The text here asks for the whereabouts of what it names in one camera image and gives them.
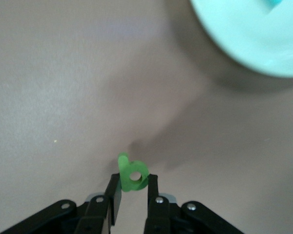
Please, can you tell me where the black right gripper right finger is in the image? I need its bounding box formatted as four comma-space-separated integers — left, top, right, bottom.
144, 174, 243, 234

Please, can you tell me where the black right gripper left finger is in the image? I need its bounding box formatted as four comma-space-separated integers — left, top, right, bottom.
0, 173, 123, 234

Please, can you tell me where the green letter g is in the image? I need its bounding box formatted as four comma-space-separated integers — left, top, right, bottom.
117, 152, 150, 194

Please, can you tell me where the mint green plate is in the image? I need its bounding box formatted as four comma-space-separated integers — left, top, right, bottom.
189, 0, 293, 79

